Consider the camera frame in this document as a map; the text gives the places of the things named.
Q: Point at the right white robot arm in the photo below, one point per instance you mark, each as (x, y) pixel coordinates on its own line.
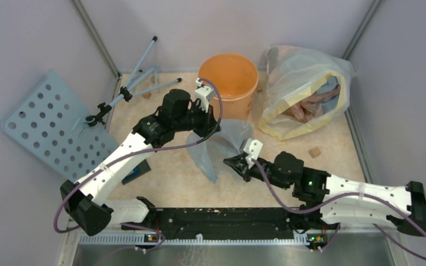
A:
(334, 199)

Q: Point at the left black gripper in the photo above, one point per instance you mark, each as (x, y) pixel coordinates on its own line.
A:
(209, 122)

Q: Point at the orange plastic trash bin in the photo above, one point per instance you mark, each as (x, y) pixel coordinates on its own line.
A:
(236, 78)

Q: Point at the blue block holder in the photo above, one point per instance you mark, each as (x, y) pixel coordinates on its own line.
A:
(141, 169)

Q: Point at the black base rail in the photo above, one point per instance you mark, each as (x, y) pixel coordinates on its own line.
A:
(266, 223)

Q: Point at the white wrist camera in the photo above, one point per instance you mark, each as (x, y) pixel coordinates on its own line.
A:
(205, 92)
(252, 148)

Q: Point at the white toothed cable strip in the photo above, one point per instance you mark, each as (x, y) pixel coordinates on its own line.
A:
(141, 239)

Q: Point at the pink plastic bags inside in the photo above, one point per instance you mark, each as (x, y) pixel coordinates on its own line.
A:
(312, 106)

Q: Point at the light blue plastic trash bag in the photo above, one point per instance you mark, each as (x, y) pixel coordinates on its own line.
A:
(208, 156)

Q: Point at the wooden cube on table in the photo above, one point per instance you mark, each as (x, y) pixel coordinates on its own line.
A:
(314, 152)

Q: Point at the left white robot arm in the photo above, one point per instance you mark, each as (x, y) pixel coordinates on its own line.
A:
(85, 200)

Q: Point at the light blue perforated board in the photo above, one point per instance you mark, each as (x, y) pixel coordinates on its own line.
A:
(50, 124)

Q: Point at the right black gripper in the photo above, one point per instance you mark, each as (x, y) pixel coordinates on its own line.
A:
(239, 163)

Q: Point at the light blue tripod stand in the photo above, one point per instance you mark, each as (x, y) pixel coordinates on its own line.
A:
(126, 92)

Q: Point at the large translucent white trash bag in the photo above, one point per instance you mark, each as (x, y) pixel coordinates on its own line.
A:
(295, 73)

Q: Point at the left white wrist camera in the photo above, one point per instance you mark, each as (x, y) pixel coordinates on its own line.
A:
(205, 92)

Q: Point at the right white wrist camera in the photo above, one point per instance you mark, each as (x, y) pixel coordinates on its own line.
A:
(252, 148)

